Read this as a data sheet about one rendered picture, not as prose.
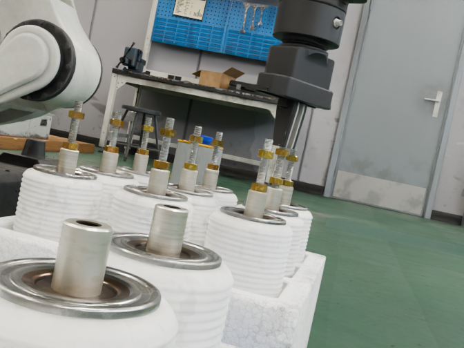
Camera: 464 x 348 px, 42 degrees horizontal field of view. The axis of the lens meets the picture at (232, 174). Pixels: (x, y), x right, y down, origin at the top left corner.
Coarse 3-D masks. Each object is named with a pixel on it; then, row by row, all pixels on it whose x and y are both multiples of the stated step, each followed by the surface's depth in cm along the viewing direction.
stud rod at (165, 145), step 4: (168, 120) 69; (172, 120) 69; (168, 124) 69; (172, 124) 69; (168, 128) 69; (172, 128) 69; (164, 136) 69; (164, 140) 69; (168, 140) 69; (164, 144) 69; (168, 144) 69; (164, 148) 69; (168, 148) 69; (160, 152) 69; (164, 152) 69; (160, 156) 69; (164, 156) 69; (160, 160) 69; (164, 160) 69; (160, 168) 69
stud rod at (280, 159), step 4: (280, 148) 78; (284, 148) 78; (280, 156) 78; (284, 156) 78; (280, 160) 78; (276, 164) 78; (280, 164) 78; (276, 168) 78; (280, 168) 78; (276, 172) 78; (280, 172) 78; (276, 176) 78; (272, 184) 78; (276, 184) 78
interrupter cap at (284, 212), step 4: (244, 204) 77; (280, 208) 82; (268, 212) 75; (272, 212) 75; (276, 212) 75; (280, 212) 75; (284, 212) 77; (288, 212) 78; (292, 212) 80; (296, 212) 79; (288, 216) 76; (292, 216) 76; (296, 216) 77
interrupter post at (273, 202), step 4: (268, 188) 78; (272, 188) 78; (276, 188) 78; (268, 192) 78; (272, 192) 78; (276, 192) 78; (280, 192) 78; (268, 196) 78; (272, 196) 78; (276, 196) 78; (280, 196) 78; (268, 200) 78; (272, 200) 78; (276, 200) 78; (268, 204) 78; (272, 204) 78; (276, 204) 78; (268, 208) 78; (272, 208) 78; (276, 208) 78
